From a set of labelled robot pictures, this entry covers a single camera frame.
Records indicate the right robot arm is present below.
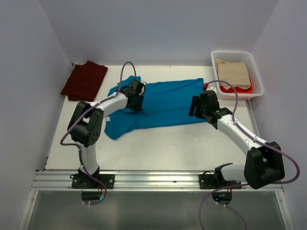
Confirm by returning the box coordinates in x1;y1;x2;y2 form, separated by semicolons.
189;90;285;189

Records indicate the blue t shirt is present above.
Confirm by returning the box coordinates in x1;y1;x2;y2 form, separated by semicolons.
105;78;205;140

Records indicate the aluminium mounting rail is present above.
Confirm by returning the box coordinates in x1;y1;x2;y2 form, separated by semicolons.
31;169;285;192

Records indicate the white plastic basket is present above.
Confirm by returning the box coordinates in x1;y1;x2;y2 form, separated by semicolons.
211;50;264;100

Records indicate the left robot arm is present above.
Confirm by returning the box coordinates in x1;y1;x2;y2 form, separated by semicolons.
60;79;146;188

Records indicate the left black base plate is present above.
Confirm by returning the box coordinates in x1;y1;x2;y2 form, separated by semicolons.
70;172;115;189

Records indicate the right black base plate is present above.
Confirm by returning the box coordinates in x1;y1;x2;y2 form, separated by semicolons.
198;171;242;189

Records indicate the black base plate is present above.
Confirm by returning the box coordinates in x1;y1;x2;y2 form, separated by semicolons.
198;171;242;189
70;172;115;189

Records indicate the red orange t shirt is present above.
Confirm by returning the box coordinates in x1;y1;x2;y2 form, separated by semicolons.
219;77;253;94

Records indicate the folded maroon t shirt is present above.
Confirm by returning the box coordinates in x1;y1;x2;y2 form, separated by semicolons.
60;61;108;102

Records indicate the beige folded t shirt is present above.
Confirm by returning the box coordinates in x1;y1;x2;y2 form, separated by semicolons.
214;59;249;81

